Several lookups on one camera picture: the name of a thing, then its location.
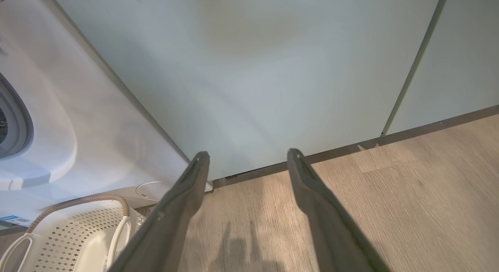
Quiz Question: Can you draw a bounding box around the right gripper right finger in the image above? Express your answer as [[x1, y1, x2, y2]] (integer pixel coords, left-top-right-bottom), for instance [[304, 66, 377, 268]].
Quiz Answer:
[[287, 148, 391, 272]]

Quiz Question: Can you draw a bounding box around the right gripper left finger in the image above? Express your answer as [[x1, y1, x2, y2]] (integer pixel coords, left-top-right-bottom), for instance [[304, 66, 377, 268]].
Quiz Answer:
[[109, 151, 211, 272]]

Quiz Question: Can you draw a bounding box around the cream perforated laundry basket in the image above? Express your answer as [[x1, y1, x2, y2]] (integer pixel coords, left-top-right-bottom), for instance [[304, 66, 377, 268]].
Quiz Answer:
[[0, 194, 147, 272]]

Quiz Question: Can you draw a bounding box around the white front-load washing machine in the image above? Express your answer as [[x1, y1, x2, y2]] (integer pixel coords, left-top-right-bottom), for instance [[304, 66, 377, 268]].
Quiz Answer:
[[0, 0, 213, 222]]

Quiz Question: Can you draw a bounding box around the grey rubber door seal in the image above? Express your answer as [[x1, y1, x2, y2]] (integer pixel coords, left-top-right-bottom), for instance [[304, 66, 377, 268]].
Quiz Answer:
[[0, 71, 35, 161]]

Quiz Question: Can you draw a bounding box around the round white filter cover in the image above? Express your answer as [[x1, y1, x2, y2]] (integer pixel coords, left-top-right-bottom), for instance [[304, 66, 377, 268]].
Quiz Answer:
[[135, 181, 172, 201]]

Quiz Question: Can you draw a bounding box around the dark cabinet plinth strip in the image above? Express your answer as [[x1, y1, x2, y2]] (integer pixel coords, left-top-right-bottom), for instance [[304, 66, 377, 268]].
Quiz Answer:
[[212, 104, 499, 189]]

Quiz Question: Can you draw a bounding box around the blue energy label sticker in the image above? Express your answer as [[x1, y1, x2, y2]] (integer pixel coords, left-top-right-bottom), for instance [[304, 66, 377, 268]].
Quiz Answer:
[[0, 214, 34, 227]]

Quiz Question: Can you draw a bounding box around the perforated steel washer drum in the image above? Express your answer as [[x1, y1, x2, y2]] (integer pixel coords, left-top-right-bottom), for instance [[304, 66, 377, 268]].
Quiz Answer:
[[0, 108, 9, 145]]

